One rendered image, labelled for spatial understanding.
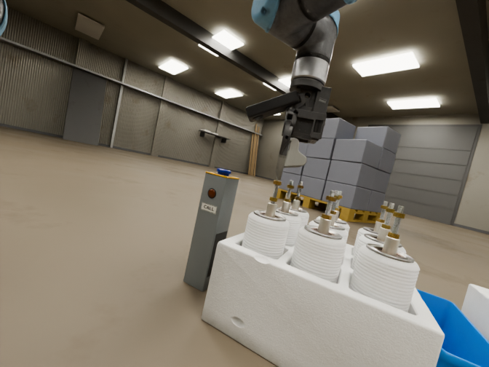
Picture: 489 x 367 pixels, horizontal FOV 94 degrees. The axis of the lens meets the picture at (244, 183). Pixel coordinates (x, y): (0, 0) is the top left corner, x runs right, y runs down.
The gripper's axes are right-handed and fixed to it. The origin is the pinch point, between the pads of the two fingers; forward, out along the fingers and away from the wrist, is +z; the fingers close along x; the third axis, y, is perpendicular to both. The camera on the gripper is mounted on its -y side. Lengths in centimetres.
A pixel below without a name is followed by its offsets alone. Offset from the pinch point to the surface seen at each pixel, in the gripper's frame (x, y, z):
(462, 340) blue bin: 4, 48, 28
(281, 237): -3.4, 4.0, 13.2
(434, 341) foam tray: -17.2, 26.6, 18.5
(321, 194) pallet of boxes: 249, 62, 13
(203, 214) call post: 6.8, -16.7, 14.9
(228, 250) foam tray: -5.8, -6.3, 17.8
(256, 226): -4.2, -1.8, 11.8
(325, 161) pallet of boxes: 253, 59, -30
